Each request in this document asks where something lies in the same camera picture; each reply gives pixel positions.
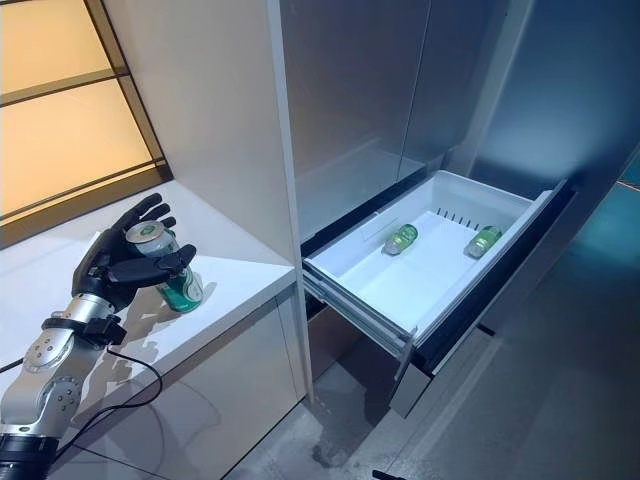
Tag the tall white cabinet panel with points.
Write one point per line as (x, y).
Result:
(210, 110)

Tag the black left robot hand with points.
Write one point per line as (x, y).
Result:
(107, 262)

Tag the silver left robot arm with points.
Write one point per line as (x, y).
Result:
(50, 380)

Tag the dark framed frosted window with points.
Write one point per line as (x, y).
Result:
(60, 115)

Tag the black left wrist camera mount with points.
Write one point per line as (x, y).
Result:
(100, 330)

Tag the stainless steel fridge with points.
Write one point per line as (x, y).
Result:
(345, 90)

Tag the white open fridge drawer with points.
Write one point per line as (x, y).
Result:
(495, 305)

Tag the green beer can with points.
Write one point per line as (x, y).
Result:
(485, 241)
(176, 292)
(401, 239)

